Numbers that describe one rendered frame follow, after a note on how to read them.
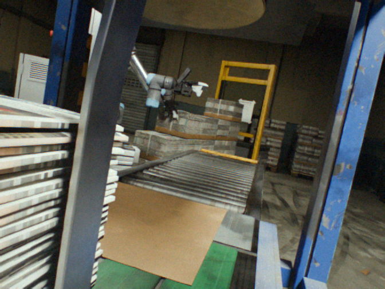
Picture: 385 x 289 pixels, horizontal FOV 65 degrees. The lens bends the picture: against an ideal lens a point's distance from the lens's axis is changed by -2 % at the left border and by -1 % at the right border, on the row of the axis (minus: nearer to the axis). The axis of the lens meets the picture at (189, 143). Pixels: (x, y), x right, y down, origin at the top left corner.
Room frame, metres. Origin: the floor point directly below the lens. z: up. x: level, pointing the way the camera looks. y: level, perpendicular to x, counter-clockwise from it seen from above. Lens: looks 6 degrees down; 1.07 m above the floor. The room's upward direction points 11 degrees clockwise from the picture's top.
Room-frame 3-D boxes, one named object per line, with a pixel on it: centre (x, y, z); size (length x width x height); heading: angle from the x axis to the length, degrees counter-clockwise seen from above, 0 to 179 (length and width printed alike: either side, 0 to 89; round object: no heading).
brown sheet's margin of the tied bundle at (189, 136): (2.91, 0.03, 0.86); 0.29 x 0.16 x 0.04; 148
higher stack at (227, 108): (3.73, -0.33, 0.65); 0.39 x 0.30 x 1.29; 59
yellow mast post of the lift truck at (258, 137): (3.92, -0.84, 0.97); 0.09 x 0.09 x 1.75; 59
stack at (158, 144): (3.11, 0.05, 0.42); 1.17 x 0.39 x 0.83; 149
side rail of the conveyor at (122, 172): (1.67, 0.11, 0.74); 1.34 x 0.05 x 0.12; 167
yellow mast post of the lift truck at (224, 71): (4.27, -0.28, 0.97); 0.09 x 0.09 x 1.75; 59
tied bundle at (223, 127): (3.47, -0.18, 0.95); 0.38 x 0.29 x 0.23; 59
